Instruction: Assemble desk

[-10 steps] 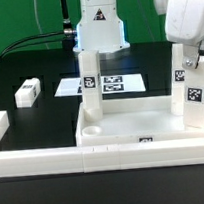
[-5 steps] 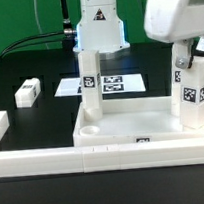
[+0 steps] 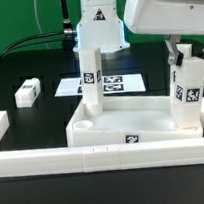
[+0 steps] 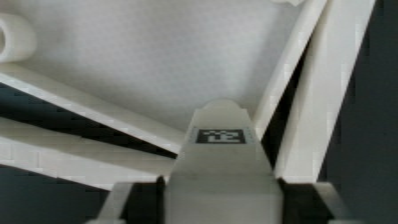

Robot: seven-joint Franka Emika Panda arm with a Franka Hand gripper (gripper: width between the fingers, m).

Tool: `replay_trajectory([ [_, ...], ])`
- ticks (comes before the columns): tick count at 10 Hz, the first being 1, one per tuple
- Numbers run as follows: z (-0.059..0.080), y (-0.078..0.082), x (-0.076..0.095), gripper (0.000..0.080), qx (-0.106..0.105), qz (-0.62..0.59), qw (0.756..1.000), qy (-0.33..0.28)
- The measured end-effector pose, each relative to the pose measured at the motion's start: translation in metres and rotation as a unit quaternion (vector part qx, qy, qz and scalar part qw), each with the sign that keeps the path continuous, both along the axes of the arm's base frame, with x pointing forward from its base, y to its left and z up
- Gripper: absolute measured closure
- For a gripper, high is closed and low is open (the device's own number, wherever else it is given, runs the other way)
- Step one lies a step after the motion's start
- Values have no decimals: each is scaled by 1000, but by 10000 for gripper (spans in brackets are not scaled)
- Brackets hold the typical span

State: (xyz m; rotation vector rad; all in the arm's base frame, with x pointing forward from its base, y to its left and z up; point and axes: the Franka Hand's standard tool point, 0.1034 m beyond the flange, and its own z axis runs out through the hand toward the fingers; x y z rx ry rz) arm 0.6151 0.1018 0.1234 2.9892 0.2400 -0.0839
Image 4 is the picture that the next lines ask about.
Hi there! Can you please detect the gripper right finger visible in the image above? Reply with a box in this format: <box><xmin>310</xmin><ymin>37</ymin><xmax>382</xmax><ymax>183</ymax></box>
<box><xmin>314</xmin><ymin>182</ymin><xmax>358</xmax><ymax>224</ymax></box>

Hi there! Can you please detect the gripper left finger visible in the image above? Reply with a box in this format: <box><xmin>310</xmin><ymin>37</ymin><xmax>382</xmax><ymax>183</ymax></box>
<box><xmin>85</xmin><ymin>182</ymin><xmax>133</xmax><ymax>224</ymax></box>

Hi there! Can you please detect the white desk top tray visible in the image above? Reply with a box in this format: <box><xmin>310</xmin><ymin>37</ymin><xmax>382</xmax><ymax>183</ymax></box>
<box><xmin>0</xmin><ymin>0</ymin><xmax>326</xmax><ymax>151</ymax></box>

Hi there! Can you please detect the white U-shaped fence wall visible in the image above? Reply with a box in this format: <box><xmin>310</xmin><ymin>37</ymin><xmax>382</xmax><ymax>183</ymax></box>
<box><xmin>0</xmin><ymin>0</ymin><xmax>374</xmax><ymax>188</ymax></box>

